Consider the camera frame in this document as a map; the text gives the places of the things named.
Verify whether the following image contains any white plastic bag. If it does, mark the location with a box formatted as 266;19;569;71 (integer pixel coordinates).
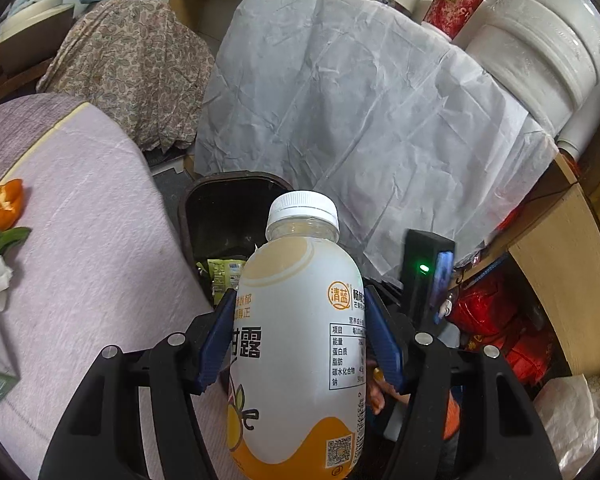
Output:
532;372;600;478

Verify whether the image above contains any person's right hand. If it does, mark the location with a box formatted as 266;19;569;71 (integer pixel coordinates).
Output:
367;367;411;416

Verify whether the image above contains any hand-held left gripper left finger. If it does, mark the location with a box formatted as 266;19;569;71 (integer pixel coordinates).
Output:
40;290;238;480

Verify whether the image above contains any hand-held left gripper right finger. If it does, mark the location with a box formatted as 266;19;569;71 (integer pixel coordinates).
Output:
362;287;563;480

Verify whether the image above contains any pale purple blanket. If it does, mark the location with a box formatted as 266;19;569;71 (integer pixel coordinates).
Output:
0;92;231;480

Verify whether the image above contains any large white ribbed bucket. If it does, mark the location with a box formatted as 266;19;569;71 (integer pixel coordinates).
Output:
466;0;600;141

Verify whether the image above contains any brown paisley cloth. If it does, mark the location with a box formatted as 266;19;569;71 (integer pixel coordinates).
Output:
36;0;216;153

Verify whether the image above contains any red plastic bag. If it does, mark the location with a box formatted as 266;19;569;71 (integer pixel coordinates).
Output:
447;270;556;386

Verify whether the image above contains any brown plastic trash bin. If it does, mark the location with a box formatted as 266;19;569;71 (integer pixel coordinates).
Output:
177;171;296;311

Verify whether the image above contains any beige tub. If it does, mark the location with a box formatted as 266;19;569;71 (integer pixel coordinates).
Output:
0;0;76;76

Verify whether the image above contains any orange peel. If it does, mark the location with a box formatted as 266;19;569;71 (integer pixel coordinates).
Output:
0;178;25;233

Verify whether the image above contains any red patterned canister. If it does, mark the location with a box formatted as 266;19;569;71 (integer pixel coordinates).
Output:
421;0;490;41

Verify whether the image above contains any white wrinkled cover cloth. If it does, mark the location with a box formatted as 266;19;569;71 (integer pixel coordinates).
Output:
194;0;561;286

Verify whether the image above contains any green snack packet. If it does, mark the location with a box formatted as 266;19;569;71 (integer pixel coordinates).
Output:
207;258;247;306

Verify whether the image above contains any green leaf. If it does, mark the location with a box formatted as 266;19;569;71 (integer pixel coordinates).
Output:
0;226;32;263

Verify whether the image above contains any white and orange drink bottle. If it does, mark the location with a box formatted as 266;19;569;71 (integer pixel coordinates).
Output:
227;190;367;480

